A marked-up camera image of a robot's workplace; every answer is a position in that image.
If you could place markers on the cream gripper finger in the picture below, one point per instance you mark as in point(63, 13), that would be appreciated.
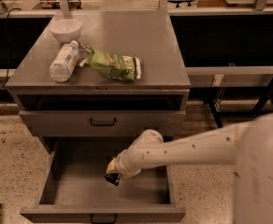
point(111, 169)

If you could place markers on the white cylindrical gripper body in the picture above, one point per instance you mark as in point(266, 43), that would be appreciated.
point(122, 168)

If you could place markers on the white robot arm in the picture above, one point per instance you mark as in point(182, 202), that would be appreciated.
point(248, 145)

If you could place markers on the grey open middle drawer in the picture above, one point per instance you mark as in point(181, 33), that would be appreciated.
point(76, 187)

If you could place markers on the grey drawer cabinet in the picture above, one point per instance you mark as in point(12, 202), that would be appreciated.
point(148, 35)

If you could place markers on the grey top drawer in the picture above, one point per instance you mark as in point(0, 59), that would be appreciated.
point(102, 115)

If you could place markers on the green chip bag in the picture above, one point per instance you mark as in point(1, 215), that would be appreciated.
point(120, 67)

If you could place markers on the clear plastic water bottle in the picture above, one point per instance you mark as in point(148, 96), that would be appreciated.
point(62, 67)

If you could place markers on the black wheeled stand leg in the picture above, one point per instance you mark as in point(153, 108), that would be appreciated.
point(258, 109)

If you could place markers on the white ceramic bowl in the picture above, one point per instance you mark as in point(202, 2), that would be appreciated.
point(66, 30)

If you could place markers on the black middle drawer handle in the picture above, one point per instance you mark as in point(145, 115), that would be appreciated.
point(103, 219)

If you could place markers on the black drawer handle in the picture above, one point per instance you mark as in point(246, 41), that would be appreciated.
point(103, 219)
point(102, 123)

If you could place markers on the black top drawer handle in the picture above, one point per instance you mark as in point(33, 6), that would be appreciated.
point(102, 123)

